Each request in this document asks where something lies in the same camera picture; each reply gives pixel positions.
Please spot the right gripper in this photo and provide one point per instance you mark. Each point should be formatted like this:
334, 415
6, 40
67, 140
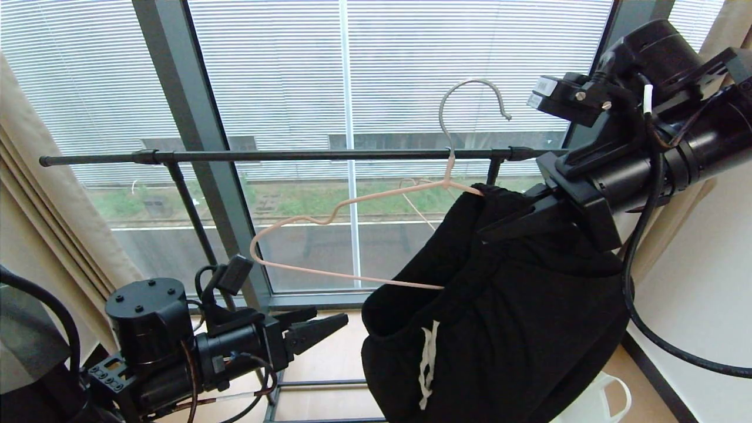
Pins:
587, 200

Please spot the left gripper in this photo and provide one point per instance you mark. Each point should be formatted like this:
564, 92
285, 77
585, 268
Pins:
247, 346

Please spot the pink clothes hanger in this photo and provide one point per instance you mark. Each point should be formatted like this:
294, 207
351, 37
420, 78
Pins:
411, 198
352, 275

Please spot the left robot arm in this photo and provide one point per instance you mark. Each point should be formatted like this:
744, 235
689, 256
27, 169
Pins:
147, 317

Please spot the black clothes rack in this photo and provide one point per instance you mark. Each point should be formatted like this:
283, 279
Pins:
294, 155

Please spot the white laundry basket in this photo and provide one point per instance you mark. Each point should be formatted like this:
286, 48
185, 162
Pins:
587, 405

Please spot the beige curtain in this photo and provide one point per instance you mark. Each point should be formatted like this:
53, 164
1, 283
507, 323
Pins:
59, 223
670, 235

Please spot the window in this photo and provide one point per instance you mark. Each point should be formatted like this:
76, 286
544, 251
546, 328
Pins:
188, 106

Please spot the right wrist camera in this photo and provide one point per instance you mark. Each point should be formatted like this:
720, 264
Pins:
564, 100

